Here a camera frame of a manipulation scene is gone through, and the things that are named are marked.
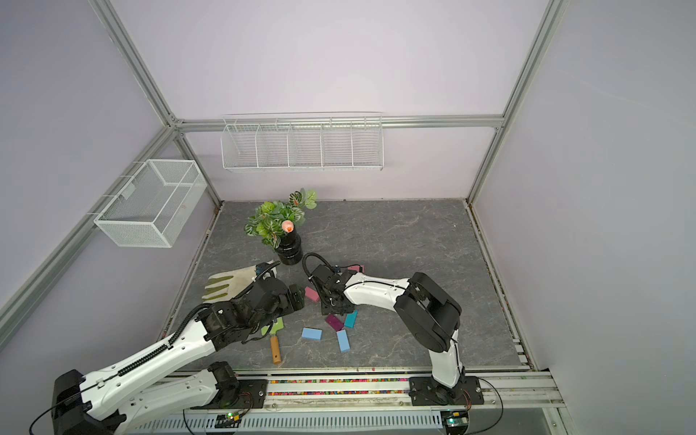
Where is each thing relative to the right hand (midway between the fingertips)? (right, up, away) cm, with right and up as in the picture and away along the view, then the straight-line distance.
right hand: (330, 305), depth 90 cm
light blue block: (-5, -7, -6) cm, 11 cm away
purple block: (+1, -4, -3) cm, 5 cm away
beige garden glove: (-37, +6, +5) cm, 38 cm away
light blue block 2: (+5, -9, -7) cm, 12 cm away
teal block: (+7, -3, -4) cm, 9 cm away
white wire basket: (-53, +33, -7) cm, 63 cm away
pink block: (-6, +4, -1) cm, 7 cm away
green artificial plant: (-16, +28, -11) cm, 34 cm away
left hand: (-9, +6, -13) cm, 17 cm away
